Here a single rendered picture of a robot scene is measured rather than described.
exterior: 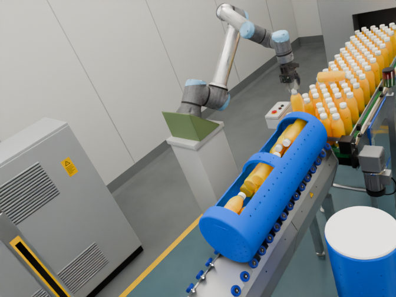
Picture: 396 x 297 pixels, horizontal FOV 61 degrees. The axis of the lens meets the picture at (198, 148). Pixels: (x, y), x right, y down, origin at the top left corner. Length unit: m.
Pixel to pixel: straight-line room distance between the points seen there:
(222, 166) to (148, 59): 2.40
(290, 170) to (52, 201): 1.83
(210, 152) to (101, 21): 2.41
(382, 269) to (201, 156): 1.36
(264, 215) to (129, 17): 3.45
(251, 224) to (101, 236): 1.86
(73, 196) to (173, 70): 2.56
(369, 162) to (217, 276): 1.14
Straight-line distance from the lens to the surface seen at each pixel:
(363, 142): 2.38
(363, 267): 1.50
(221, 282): 1.64
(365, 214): 1.61
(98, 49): 4.25
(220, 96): 2.48
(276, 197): 1.60
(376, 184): 2.35
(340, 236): 1.53
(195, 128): 2.28
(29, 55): 3.98
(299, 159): 1.77
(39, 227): 2.86
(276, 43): 2.01
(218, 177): 2.55
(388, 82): 2.25
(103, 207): 3.02
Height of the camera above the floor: 2.18
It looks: 28 degrees down
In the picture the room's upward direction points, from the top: 23 degrees counter-clockwise
